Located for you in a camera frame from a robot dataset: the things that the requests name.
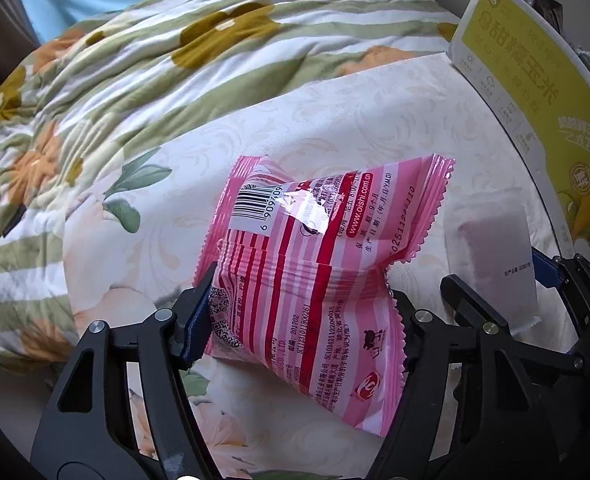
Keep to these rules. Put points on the floral striped blanket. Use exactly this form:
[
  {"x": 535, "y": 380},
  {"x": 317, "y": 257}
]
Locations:
[{"x": 125, "y": 85}]

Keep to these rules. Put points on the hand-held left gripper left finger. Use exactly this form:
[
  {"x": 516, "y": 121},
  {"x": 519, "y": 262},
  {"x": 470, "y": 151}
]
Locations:
[{"x": 197, "y": 320}]

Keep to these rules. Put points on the brown curtain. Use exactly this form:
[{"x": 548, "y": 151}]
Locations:
[{"x": 10, "y": 35}]

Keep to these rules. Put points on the pink striped snack packet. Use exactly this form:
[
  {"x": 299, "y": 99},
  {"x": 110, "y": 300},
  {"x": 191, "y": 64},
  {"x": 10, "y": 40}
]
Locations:
[{"x": 300, "y": 260}]

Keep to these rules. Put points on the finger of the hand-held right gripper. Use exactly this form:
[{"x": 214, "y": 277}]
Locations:
[
  {"x": 467, "y": 300},
  {"x": 542, "y": 267}
]

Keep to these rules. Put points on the cream floral bed sheet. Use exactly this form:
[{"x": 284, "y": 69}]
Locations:
[{"x": 325, "y": 120}]

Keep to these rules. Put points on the yellow green cardboard box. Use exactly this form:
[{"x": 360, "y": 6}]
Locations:
[{"x": 525, "y": 85}]

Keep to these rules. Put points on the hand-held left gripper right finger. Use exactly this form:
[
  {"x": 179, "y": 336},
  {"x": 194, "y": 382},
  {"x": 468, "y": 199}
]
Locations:
[{"x": 417, "y": 330}]

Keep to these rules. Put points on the small white snack packet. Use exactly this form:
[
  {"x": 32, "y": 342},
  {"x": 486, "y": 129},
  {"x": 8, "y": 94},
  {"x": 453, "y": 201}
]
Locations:
[{"x": 495, "y": 240}]

